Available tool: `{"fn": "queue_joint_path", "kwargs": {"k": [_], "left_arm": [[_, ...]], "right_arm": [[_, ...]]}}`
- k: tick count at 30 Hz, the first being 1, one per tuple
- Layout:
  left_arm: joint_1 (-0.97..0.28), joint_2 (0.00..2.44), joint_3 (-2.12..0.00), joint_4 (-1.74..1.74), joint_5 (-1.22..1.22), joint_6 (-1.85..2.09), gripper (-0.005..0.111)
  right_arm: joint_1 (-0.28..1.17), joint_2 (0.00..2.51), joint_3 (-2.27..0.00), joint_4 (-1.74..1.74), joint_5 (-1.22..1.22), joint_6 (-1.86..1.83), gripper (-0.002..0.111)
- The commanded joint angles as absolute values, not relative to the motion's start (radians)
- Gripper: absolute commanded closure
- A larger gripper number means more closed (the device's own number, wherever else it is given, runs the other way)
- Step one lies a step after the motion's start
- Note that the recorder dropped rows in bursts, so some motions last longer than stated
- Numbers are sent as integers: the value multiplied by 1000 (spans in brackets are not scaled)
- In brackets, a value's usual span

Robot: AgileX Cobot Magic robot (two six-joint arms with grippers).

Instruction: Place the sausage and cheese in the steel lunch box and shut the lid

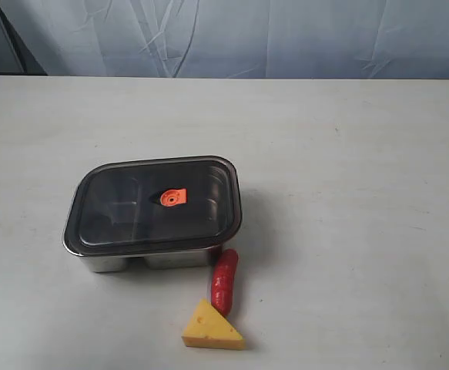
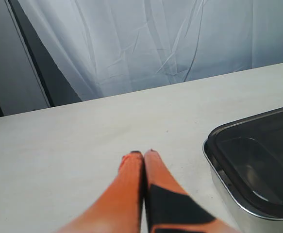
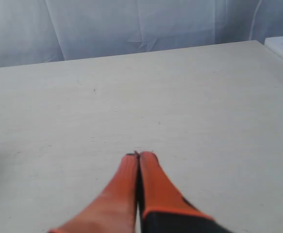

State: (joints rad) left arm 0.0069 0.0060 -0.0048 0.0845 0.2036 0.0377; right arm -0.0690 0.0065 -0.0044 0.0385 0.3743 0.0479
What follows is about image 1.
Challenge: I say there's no dark transparent box lid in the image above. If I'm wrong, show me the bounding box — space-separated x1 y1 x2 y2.
63 156 242 257

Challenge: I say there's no stainless steel lunch box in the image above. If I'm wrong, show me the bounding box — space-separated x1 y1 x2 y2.
62 234 223 274

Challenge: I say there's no red toy sausage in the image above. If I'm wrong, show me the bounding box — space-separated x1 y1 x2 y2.
210 249 239 317

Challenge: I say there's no yellow toy cheese wedge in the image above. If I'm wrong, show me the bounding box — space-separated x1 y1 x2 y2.
182 298 246 350

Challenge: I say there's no grey backdrop curtain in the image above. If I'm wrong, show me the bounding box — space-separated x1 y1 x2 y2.
0 1 449 79

